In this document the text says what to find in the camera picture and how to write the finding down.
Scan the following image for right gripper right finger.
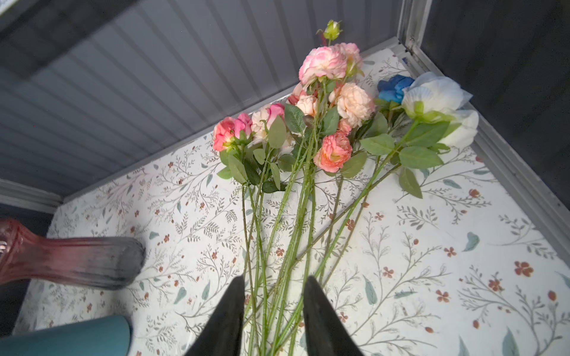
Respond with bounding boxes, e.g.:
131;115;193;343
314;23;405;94
303;276;363;356

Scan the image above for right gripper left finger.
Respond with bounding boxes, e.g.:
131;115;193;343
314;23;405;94
185;276;245;356

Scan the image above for teal ceramic vase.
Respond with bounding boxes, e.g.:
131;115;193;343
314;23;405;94
1;315;131;355

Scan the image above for coral pink rose stem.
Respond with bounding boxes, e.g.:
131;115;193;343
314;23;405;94
211;116;268;356

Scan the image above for hot pink rose stem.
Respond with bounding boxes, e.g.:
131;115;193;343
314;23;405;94
226;103;298;355

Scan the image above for cream peach rose stem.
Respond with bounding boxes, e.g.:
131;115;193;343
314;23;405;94
242;104;313;355

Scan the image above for pink ribbed glass vase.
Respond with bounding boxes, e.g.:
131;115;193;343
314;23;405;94
1;219;145;290

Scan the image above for pink peony flower bunch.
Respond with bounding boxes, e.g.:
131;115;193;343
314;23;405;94
256;20;374;355

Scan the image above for white blue flower stem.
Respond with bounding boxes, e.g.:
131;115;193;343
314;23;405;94
311;70;480;286

